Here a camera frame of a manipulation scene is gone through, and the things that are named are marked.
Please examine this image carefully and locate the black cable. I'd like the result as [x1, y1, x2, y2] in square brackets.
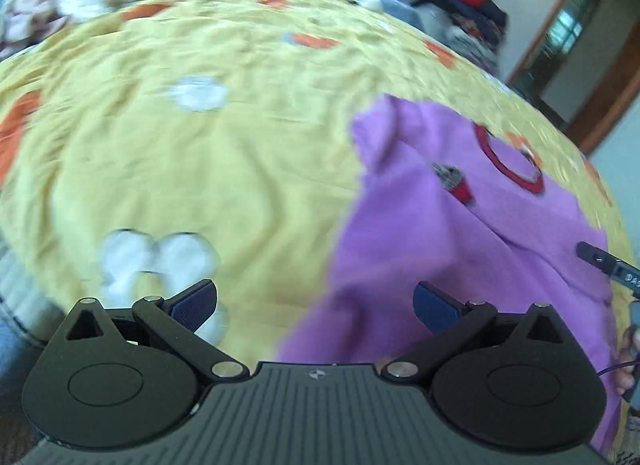
[596, 361, 639, 380]

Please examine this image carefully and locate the person's right hand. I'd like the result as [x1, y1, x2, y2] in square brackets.
[614, 327, 639, 395]

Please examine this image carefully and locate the yellow floral bedspread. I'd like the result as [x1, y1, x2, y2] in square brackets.
[0, 0, 637, 459]

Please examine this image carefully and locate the purple shirt with red trim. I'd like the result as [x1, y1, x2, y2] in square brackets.
[278, 93, 623, 455]

